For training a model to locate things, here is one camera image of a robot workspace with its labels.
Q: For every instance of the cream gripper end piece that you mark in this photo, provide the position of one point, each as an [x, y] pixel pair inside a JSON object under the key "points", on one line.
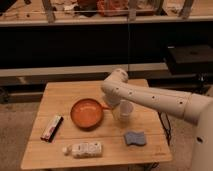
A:
{"points": [[116, 113]]}

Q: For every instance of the orange ceramic bowl with handle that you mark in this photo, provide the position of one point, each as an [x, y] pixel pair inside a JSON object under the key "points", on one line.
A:
{"points": [[87, 113]]}

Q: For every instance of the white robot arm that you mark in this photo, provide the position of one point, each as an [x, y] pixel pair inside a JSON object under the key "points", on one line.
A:
{"points": [[191, 107]]}

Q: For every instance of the translucent plastic cup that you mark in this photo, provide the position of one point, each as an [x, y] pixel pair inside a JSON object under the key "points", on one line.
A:
{"points": [[124, 110]]}

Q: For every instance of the blue sponge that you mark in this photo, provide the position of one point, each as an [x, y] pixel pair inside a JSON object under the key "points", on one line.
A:
{"points": [[135, 138]]}

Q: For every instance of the wooden table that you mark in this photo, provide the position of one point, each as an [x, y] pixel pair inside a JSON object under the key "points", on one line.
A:
{"points": [[58, 98]]}

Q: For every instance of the white plastic bottle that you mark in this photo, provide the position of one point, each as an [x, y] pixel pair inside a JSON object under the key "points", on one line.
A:
{"points": [[84, 150]]}

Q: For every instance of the red white black box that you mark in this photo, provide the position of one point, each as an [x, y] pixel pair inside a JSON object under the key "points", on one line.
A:
{"points": [[51, 128]]}

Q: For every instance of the black box on right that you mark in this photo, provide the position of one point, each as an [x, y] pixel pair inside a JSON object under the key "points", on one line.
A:
{"points": [[190, 59]]}

